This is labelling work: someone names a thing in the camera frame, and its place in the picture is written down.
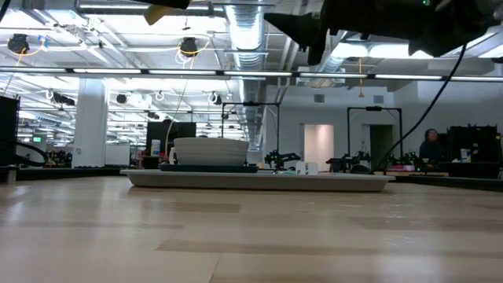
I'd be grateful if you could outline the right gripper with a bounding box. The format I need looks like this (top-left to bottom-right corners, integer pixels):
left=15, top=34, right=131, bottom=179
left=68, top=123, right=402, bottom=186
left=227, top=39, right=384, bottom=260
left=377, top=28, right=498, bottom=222
left=263, top=0, right=413, bottom=67

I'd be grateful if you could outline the knife with yellow handle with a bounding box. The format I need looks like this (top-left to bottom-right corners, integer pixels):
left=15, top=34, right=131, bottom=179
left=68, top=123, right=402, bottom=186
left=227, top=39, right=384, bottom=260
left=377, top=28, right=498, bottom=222
left=142, top=3, right=174, bottom=26

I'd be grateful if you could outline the white ceramic bowl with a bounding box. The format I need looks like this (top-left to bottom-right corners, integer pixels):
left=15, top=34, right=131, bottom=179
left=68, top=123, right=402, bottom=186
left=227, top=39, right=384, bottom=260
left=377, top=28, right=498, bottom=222
left=172, top=137, right=250, bottom=167

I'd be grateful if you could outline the dark teal plate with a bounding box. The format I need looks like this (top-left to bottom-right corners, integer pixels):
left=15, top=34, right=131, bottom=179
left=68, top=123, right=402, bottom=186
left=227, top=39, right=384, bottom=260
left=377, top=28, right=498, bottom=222
left=159, top=164, right=259, bottom=174

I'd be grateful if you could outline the grey plastic tray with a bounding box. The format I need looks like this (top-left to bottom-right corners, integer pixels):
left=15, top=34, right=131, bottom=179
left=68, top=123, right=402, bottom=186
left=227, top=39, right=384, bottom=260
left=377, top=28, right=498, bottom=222
left=119, top=168, right=396, bottom=193

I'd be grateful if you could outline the long ceiling light strip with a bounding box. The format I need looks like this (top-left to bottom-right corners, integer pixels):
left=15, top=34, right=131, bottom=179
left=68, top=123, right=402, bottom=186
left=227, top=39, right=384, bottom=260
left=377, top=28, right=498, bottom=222
left=0, top=66, right=503, bottom=83

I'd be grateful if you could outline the black monitor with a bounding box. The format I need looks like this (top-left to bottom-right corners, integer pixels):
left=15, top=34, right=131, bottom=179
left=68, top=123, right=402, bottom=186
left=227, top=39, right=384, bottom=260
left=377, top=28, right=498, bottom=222
left=145, top=120, right=197, bottom=153

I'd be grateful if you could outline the white building column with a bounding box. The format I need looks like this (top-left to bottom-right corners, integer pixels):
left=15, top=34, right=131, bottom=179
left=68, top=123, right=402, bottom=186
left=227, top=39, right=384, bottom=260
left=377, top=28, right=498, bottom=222
left=72, top=78, right=109, bottom=169

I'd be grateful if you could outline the white cabinet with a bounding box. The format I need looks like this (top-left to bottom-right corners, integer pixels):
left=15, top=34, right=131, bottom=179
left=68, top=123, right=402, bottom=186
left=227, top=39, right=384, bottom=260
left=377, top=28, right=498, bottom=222
left=105, top=144, right=131, bottom=166

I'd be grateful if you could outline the person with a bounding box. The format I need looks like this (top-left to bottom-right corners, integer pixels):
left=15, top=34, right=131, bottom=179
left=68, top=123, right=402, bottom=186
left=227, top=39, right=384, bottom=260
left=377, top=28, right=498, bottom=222
left=418, top=128, right=447, bottom=164

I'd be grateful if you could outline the black shelf unit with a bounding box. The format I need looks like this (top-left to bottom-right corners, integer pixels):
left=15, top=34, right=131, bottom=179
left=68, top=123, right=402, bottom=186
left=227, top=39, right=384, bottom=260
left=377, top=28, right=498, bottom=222
left=446, top=124, right=503, bottom=180

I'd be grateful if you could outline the black cabinet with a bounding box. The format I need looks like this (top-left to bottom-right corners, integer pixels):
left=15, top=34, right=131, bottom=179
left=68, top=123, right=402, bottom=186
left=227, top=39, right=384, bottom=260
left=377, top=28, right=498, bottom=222
left=0, top=96, right=20, bottom=166

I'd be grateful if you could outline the black ceiling cable reel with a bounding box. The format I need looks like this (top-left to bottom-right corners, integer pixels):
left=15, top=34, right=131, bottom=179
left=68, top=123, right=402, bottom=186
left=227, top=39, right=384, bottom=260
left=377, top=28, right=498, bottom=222
left=179, top=36, right=200, bottom=58
left=6, top=33, right=31, bottom=55

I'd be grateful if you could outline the silver ventilation duct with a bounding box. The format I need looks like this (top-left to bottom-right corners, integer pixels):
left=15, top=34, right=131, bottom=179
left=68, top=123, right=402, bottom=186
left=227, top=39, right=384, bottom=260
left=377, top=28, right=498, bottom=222
left=226, top=0, right=272, bottom=119

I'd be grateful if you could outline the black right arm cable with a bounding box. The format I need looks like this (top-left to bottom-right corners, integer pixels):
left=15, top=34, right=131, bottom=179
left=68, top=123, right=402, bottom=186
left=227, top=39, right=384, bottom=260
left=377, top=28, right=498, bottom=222
left=373, top=43, right=468, bottom=172

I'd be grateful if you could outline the black looped cable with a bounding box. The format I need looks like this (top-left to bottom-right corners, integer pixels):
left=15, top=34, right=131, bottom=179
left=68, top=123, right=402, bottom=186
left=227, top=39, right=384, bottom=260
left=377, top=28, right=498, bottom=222
left=0, top=137, right=49, bottom=168

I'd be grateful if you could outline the black aluminium table frame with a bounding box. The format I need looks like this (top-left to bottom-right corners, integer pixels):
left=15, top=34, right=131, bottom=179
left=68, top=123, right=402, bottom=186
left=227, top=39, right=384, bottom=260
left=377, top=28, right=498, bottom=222
left=0, top=164, right=503, bottom=193

